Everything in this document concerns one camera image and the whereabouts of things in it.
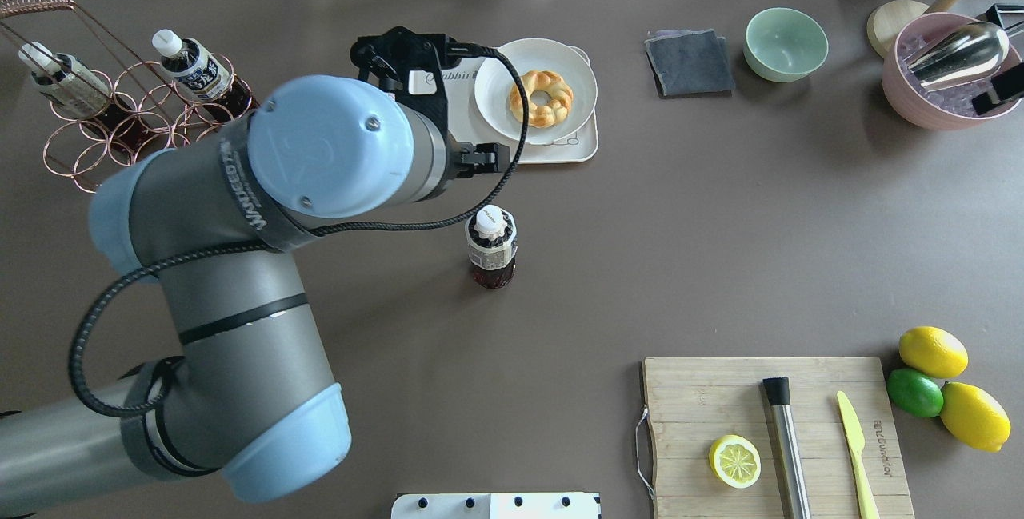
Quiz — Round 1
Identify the braided ring pastry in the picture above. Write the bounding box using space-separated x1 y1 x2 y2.
507 70 575 128

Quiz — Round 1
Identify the green ceramic bowl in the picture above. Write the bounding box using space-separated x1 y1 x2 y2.
743 6 830 84

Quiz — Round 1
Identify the pink bowl with ice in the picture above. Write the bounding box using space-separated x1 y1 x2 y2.
882 13 1022 130

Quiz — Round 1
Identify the tea bottle white cap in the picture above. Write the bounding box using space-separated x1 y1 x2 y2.
464 205 517 289

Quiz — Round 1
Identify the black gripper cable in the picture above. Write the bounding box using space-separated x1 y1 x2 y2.
68 43 530 418

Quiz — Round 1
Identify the yellow plastic knife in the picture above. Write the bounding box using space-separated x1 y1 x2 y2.
835 391 881 519

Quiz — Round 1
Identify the yellow lemon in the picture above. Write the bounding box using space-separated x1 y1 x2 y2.
898 325 970 378
939 381 1012 453

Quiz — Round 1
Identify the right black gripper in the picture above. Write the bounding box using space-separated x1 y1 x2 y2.
970 63 1024 117

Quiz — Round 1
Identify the lower yellow lemon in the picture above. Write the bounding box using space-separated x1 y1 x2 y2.
939 381 1012 453

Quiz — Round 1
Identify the upper yellow lemon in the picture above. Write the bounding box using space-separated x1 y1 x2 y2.
898 325 970 378

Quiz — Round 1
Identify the steel ice scoop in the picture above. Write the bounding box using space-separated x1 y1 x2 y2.
907 4 1022 92

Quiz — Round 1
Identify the cream serving tray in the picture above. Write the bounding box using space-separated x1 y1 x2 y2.
442 46 598 163

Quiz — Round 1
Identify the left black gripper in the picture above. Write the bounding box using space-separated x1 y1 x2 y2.
352 26 513 182

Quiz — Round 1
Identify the outer tea bottle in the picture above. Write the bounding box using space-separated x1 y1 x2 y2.
18 42 147 140

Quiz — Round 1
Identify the white plate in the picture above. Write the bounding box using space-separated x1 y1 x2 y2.
474 38 598 145

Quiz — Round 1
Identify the green lime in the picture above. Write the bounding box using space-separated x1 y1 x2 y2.
886 367 945 418

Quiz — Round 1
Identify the middle tea bottle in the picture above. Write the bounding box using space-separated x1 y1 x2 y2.
151 30 258 123

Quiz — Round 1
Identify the bamboo cutting board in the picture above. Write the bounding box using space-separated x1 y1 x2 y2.
642 357 915 518

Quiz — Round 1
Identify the grey folded cloth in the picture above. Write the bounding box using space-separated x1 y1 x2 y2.
644 30 735 98

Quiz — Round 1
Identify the half lemon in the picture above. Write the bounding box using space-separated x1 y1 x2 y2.
707 434 762 489

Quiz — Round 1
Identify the steel muddler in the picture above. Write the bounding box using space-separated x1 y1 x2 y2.
762 377 812 518

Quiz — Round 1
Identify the copper wire bottle rack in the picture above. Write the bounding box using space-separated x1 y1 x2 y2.
2 0 259 194

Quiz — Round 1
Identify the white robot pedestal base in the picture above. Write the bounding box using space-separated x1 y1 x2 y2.
390 491 602 518

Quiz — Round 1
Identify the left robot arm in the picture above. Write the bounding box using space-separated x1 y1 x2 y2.
2 27 523 518

